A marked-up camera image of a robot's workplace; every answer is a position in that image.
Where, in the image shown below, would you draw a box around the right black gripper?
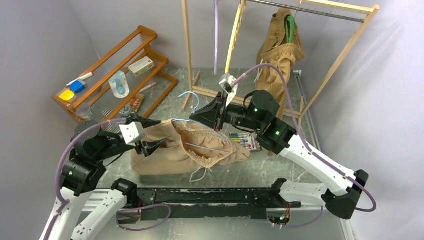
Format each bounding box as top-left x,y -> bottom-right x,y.
190,90 -> 264,132

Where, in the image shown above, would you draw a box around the blue wire hanger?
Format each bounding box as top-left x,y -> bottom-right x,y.
171,91 -> 231,145

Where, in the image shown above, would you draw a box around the beige shorts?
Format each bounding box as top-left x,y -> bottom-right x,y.
130,119 -> 251,176

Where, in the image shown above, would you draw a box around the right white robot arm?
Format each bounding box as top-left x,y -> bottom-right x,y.
189,90 -> 369,220

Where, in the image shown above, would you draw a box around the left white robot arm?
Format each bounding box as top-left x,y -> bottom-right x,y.
41,113 -> 165,240

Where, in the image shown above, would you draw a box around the brown hanging shorts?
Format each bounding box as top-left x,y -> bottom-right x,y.
256,8 -> 305,120

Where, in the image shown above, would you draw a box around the purple hanger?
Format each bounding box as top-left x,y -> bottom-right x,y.
213,0 -> 219,75

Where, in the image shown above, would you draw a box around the yellow hanger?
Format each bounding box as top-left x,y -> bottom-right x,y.
225,0 -> 247,73

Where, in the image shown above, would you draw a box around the green hanger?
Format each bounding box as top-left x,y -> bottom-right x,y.
285,15 -> 295,43

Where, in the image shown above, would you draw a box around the orange snack packet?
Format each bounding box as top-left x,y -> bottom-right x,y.
128,93 -> 145,112

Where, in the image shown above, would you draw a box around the coloured marker set pack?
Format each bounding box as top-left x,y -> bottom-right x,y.
229,132 -> 262,153

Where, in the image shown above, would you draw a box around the pink tipped white pen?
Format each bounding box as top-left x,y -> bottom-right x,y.
138,82 -> 157,93

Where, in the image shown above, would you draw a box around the orange wooden shelf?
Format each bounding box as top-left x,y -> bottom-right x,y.
52,25 -> 179,124

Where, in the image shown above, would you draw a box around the blue item blister pack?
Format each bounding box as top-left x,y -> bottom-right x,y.
108,70 -> 130,99

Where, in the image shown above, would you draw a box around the clear round jar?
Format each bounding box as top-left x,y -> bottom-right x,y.
75,103 -> 93,120

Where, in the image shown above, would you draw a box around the white green box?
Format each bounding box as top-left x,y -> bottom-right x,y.
128,56 -> 155,77

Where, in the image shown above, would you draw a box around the white marker pen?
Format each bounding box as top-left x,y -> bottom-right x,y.
66,72 -> 93,87

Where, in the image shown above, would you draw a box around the blue sponge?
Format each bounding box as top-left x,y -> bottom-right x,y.
68,79 -> 87,94

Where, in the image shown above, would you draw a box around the yellow sponge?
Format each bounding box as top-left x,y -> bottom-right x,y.
58,88 -> 77,103

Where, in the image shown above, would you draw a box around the wooden clothes rack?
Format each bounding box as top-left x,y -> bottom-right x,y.
180,0 -> 381,136

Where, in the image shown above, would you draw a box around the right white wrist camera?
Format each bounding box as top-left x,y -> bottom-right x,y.
219,72 -> 238,108

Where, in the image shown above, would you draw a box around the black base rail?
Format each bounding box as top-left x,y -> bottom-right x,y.
127,187 -> 302,221

